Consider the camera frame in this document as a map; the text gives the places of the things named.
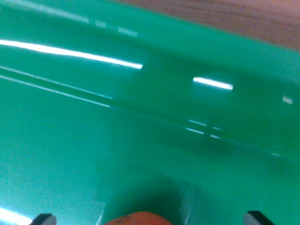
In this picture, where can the orange fruit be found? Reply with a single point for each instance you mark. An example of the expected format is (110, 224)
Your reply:
(138, 219)

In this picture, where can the green plastic bin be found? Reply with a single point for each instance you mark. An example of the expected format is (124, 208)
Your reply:
(70, 140)

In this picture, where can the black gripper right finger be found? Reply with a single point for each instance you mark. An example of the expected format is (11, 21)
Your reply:
(255, 219)

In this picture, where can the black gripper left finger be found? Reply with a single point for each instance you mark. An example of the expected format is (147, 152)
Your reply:
(44, 220)

